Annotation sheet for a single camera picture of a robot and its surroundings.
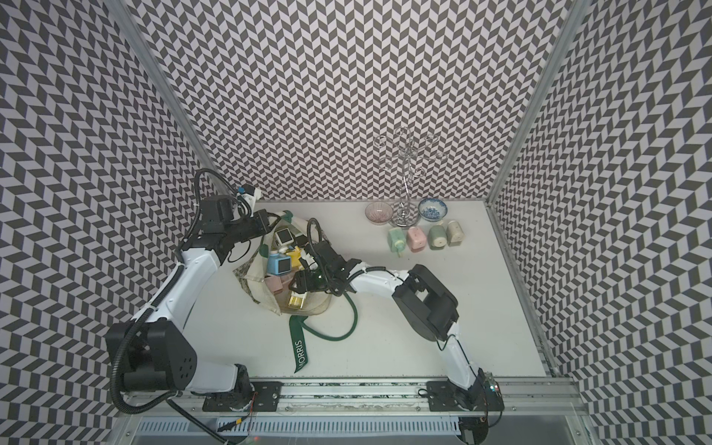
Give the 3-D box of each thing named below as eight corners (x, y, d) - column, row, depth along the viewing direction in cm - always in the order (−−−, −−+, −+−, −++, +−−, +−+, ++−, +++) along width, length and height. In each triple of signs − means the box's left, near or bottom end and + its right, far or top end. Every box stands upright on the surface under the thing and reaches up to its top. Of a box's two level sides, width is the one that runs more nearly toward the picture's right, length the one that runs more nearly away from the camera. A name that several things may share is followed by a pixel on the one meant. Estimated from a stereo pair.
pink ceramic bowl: (364, 224, 111) (364, 220, 109) (365, 206, 118) (365, 201, 115) (392, 224, 111) (393, 220, 109) (391, 206, 118) (391, 201, 115)
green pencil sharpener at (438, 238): (429, 252, 103) (433, 242, 98) (427, 235, 108) (430, 224, 103) (444, 252, 103) (448, 242, 98) (440, 235, 108) (444, 224, 103)
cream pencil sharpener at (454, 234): (445, 247, 105) (449, 237, 100) (442, 231, 110) (445, 221, 104) (459, 247, 105) (464, 237, 100) (455, 231, 110) (460, 221, 104)
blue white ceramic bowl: (419, 222, 113) (421, 214, 109) (417, 205, 119) (418, 198, 115) (446, 222, 113) (448, 215, 110) (442, 206, 119) (445, 198, 115)
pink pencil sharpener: (414, 257, 103) (417, 245, 97) (401, 243, 107) (403, 230, 101) (426, 250, 105) (429, 238, 99) (412, 236, 109) (415, 224, 103)
